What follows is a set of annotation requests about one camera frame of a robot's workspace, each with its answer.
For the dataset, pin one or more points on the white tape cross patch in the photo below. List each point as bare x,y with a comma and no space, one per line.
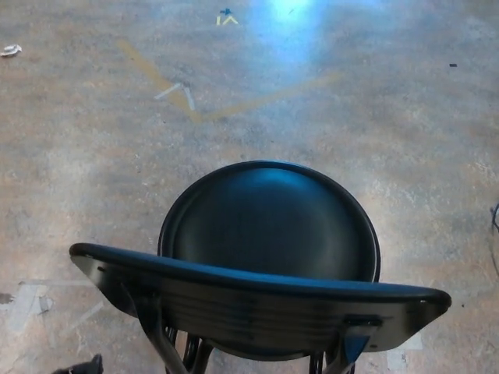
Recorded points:
413,344

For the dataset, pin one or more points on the blue tape floor mark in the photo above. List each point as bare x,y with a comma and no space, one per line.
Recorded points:
226,11

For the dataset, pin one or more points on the white tape angle mark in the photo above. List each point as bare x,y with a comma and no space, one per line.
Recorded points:
190,99

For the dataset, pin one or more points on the black metal chair base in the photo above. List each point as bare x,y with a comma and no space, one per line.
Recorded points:
191,352

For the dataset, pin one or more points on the black swivel seat with backrest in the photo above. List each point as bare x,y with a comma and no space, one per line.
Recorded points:
265,218

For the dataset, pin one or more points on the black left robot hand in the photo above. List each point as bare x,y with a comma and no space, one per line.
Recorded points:
87,368

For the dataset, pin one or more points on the crumpled white paper scrap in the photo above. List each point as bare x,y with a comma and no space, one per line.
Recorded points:
11,50

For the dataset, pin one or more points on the yellow tape floor mark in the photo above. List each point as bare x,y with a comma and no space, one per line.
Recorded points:
219,20

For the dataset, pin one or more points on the worn grey tape patch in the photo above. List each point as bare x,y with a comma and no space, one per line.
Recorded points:
27,300

